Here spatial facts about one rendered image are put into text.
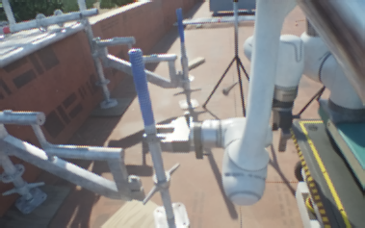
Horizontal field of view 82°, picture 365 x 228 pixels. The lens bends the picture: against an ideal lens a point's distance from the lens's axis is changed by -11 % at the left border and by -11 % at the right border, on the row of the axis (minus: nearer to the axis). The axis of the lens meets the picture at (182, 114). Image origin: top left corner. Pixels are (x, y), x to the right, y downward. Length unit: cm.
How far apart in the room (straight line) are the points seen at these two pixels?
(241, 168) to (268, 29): 32
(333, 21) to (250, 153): 33
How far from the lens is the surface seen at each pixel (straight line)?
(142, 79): 67
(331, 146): 107
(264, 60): 54
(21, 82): 157
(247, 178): 57
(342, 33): 34
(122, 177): 96
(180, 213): 113
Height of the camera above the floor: 94
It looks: 31 degrees down
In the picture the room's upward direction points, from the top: 7 degrees counter-clockwise
